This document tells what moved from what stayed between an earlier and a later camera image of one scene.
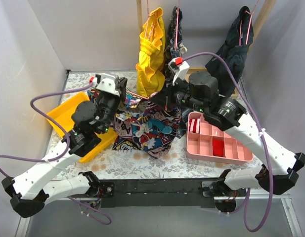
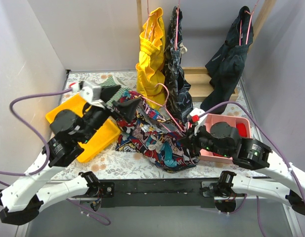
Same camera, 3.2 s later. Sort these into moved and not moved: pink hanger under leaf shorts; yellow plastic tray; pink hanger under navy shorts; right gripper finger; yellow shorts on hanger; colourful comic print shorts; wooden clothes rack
Moved: colourful comic print shorts; right gripper finger
Not moved: wooden clothes rack; yellow plastic tray; yellow shorts on hanger; pink hanger under leaf shorts; pink hanger under navy shorts
